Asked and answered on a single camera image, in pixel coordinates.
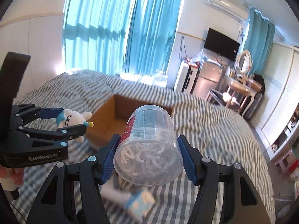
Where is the white plush toy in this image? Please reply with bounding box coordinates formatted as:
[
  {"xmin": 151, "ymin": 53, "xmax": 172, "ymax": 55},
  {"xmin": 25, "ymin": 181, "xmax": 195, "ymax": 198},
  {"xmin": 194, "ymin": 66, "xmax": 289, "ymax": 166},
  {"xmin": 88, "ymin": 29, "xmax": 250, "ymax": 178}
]
[{"xmin": 56, "ymin": 109, "xmax": 94, "ymax": 130}]

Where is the brown cardboard box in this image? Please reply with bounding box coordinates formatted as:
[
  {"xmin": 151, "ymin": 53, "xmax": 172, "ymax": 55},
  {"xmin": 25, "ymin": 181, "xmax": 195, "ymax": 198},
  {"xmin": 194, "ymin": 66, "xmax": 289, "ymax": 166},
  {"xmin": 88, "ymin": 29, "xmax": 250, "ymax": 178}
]
[{"xmin": 86, "ymin": 95, "xmax": 177, "ymax": 150}]

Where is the blue tissue pack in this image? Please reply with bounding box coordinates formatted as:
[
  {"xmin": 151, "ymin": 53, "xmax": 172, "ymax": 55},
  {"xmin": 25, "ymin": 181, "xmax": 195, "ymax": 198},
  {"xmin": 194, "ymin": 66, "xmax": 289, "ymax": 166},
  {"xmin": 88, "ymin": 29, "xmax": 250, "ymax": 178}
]
[{"xmin": 124, "ymin": 189, "xmax": 156, "ymax": 222}]

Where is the clear floss pick jar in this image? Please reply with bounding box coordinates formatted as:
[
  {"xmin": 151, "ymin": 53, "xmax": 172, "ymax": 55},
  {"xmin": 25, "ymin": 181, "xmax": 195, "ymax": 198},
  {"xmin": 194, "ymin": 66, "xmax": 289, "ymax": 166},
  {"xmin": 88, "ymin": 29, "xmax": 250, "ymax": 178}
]
[{"xmin": 113, "ymin": 105, "xmax": 184, "ymax": 187}]

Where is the white plug-in night light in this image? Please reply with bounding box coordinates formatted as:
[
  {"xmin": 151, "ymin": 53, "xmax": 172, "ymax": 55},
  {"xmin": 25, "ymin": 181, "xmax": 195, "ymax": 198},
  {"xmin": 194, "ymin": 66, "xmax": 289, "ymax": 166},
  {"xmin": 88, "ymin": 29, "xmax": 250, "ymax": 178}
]
[{"xmin": 100, "ymin": 185, "xmax": 132, "ymax": 207}]

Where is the person's left hand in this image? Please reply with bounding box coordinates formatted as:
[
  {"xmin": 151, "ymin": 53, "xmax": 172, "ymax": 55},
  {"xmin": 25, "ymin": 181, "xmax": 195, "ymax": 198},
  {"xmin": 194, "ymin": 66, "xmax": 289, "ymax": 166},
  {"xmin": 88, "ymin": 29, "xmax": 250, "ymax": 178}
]
[{"xmin": 1, "ymin": 166, "xmax": 24, "ymax": 191}]

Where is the pink plastic stool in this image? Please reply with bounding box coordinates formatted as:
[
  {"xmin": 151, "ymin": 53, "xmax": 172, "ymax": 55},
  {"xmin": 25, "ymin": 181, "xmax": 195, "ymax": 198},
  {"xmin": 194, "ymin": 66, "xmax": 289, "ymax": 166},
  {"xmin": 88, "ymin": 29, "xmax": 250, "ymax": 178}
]
[{"xmin": 275, "ymin": 149, "xmax": 297, "ymax": 175}]

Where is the black cushioned stool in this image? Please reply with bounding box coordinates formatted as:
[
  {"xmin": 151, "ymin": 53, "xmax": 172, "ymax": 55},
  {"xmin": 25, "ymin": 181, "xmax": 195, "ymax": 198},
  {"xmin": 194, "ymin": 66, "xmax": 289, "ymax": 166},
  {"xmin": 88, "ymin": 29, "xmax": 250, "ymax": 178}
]
[{"xmin": 205, "ymin": 89, "xmax": 241, "ymax": 113}]

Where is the white sliding wardrobe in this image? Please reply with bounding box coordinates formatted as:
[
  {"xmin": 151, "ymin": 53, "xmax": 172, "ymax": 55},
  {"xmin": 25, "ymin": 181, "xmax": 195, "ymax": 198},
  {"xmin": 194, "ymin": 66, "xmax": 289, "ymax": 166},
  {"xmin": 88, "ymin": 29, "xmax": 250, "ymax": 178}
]
[{"xmin": 251, "ymin": 43, "xmax": 298, "ymax": 160}]

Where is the white dressing table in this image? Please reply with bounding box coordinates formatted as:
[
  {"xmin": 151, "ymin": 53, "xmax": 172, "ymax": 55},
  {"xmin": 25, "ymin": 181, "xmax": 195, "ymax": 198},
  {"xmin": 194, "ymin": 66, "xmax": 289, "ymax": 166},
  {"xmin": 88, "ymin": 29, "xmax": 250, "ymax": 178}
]
[{"xmin": 224, "ymin": 76, "xmax": 256, "ymax": 117}]

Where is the clear water jug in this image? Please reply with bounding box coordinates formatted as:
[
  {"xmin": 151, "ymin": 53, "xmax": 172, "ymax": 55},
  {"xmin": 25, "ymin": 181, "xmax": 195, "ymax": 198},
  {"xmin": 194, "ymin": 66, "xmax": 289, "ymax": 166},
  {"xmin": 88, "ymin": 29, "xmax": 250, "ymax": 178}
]
[{"xmin": 153, "ymin": 69, "xmax": 168, "ymax": 88}]

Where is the black bag on table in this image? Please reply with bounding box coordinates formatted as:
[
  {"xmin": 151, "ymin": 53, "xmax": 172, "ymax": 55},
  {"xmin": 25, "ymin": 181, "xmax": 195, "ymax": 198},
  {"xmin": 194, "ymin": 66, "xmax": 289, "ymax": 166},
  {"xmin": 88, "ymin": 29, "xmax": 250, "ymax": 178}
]
[{"xmin": 253, "ymin": 74, "xmax": 265, "ymax": 94}]

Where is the large teal window curtain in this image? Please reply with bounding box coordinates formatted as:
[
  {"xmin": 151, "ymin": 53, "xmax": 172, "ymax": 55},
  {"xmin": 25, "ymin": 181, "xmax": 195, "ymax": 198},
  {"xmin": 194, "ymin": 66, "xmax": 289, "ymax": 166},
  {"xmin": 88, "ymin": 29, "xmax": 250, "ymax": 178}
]
[{"xmin": 63, "ymin": 0, "xmax": 135, "ymax": 75}]

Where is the silver mini fridge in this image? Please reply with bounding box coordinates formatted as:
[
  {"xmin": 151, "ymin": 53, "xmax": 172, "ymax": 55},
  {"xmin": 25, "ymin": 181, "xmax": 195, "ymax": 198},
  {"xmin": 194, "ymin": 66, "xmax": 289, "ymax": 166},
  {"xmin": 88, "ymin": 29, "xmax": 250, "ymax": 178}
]
[{"xmin": 192, "ymin": 60, "xmax": 223, "ymax": 99}]

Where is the white suitcase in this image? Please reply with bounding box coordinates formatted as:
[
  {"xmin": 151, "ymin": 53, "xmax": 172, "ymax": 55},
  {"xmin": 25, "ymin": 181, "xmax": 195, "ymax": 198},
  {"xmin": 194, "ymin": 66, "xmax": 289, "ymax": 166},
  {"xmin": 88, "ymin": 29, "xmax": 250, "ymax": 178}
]
[{"xmin": 174, "ymin": 62, "xmax": 198, "ymax": 94}]

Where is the white oval vanity mirror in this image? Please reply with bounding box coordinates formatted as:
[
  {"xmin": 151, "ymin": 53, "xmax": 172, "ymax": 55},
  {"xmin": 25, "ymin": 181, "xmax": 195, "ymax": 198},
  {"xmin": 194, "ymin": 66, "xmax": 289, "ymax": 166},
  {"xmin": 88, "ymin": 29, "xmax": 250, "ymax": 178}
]
[{"xmin": 236, "ymin": 50, "xmax": 252, "ymax": 75}]

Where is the middle teal curtain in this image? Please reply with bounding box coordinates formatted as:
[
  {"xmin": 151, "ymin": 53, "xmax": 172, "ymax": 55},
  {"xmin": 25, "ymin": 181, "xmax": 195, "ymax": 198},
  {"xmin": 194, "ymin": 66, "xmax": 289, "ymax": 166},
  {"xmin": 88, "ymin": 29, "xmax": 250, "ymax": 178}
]
[{"xmin": 123, "ymin": 0, "xmax": 181, "ymax": 76}]

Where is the right teal curtain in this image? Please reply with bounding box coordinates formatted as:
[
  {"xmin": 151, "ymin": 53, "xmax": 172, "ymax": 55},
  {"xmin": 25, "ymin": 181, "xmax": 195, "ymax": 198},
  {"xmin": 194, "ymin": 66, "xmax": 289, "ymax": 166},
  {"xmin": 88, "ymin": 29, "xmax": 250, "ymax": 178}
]
[{"xmin": 244, "ymin": 7, "xmax": 275, "ymax": 75}]

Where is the black wall television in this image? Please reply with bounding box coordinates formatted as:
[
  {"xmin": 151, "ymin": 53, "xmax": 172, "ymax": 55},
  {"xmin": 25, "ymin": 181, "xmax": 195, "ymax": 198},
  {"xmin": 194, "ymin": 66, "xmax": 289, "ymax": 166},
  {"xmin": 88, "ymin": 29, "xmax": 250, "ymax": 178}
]
[{"xmin": 204, "ymin": 28, "xmax": 240, "ymax": 61}]

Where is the white wall air conditioner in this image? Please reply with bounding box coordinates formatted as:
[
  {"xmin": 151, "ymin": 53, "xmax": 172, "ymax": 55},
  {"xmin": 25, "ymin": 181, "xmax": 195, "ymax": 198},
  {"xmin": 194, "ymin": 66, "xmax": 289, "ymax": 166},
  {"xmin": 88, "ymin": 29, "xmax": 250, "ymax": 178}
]
[{"xmin": 207, "ymin": 0, "xmax": 248, "ymax": 22}]

